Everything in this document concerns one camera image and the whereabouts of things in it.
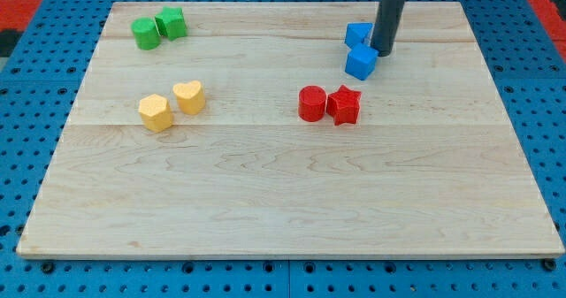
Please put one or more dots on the red cylinder block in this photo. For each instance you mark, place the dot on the red cylinder block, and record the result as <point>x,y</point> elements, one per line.
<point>312,102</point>

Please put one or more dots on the red star block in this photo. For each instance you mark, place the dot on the red star block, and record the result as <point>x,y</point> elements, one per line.
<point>343,105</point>

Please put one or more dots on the light wooden board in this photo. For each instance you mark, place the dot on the light wooden board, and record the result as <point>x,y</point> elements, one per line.
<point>431,170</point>

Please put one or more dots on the yellow heart block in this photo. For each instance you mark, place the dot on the yellow heart block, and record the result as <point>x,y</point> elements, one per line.
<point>190,96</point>

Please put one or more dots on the blue block behind cube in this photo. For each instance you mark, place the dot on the blue block behind cube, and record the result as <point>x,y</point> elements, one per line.
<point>357,32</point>

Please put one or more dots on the yellow hexagon block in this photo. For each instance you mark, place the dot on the yellow hexagon block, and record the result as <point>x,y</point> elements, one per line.
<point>155,112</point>

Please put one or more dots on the green star block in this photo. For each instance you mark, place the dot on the green star block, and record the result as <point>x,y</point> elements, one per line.
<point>171,23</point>

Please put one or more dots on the green cylinder block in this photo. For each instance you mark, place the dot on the green cylinder block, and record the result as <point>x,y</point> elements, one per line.
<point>145,33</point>

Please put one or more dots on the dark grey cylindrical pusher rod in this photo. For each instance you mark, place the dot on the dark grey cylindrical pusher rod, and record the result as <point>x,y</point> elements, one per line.
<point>386,25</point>

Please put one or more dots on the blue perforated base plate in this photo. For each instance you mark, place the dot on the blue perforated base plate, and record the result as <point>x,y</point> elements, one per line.
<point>41,79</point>

